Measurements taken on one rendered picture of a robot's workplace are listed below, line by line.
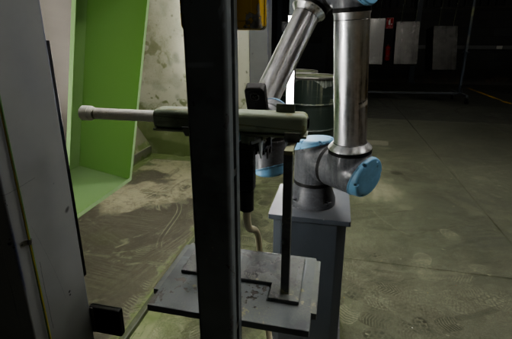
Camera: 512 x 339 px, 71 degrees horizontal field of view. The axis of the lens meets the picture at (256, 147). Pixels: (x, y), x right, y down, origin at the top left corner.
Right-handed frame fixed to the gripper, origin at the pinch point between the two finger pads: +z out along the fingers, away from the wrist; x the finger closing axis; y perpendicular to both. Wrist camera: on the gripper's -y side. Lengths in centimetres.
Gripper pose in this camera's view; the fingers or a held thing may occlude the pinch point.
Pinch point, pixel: (242, 136)
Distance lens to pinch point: 70.6
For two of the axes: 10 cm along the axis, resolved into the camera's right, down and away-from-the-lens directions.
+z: -2.2, 2.8, -9.3
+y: 0.0, 9.6, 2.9
